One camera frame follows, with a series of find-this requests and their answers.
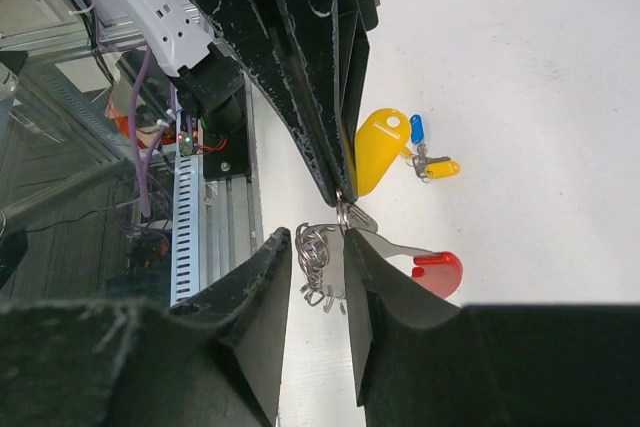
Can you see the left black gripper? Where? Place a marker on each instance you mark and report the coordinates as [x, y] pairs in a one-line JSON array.
[[309, 58]]

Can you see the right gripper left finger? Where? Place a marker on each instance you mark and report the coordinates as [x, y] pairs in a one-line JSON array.
[[214, 359]]

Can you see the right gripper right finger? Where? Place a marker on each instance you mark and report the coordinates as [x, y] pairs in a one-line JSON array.
[[419, 360]]

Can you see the yellow tag key flat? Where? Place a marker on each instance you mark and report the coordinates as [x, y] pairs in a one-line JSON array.
[[407, 152]]

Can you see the red handled metal keyring holder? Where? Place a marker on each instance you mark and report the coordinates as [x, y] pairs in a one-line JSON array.
[[326, 258]]

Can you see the slotted cable duct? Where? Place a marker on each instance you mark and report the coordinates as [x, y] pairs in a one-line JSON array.
[[184, 278]]

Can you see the aluminium front rail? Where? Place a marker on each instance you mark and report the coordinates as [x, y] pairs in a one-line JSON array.
[[90, 130]]

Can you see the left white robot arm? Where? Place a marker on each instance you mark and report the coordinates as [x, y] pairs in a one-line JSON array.
[[182, 40]]

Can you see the blue tag key upper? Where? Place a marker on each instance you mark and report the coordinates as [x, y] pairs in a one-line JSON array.
[[417, 135]]

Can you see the yellow tag key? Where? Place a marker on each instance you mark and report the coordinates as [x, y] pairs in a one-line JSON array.
[[407, 152], [378, 142], [434, 168]]

